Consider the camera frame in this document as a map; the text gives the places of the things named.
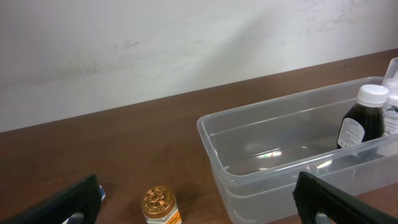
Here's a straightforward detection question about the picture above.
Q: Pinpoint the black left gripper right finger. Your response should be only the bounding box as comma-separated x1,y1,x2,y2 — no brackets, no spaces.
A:
293,172,397,224

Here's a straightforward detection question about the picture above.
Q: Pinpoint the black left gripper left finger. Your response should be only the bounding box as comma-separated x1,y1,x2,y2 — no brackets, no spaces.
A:
2,174,102,224

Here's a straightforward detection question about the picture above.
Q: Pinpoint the white spray bottle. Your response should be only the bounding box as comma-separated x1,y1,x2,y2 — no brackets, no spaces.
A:
376,57,398,158

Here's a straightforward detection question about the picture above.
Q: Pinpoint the dark bottle white cap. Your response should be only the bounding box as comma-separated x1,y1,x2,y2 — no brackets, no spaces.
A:
336,84,389,149

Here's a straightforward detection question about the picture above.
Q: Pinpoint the white Panadol box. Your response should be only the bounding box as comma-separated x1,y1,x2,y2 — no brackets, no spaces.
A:
62,185,106,224

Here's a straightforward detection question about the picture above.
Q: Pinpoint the clear plastic container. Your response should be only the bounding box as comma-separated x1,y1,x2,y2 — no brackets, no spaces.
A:
197,77,397,223

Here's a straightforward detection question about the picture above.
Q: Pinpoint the small gold-lid jar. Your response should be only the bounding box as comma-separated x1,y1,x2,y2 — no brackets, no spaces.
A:
142,186,182,224

